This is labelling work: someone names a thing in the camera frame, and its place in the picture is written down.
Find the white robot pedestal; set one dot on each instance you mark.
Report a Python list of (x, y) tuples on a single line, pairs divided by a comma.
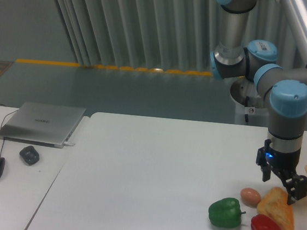
[(249, 106)]

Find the silver closed laptop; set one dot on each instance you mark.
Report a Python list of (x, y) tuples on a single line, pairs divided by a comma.
[(42, 124)]

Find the golden bread pastry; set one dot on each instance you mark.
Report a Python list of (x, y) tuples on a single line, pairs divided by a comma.
[(274, 205)]

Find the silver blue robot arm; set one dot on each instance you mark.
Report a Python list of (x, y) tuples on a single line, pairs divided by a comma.
[(283, 92)]

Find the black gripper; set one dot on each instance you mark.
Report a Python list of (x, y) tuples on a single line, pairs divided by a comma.
[(283, 165)]

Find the small black gadget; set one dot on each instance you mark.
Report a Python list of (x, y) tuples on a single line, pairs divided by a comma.
[(29, 155)]

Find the brown egg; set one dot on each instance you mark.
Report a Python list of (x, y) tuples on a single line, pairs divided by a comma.
[(250, 197)]

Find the red bell pepper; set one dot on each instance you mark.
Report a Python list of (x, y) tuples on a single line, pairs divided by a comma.
[(263, 222)]

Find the green bell pepper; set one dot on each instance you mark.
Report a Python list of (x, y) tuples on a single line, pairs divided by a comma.
[(225, 213)]

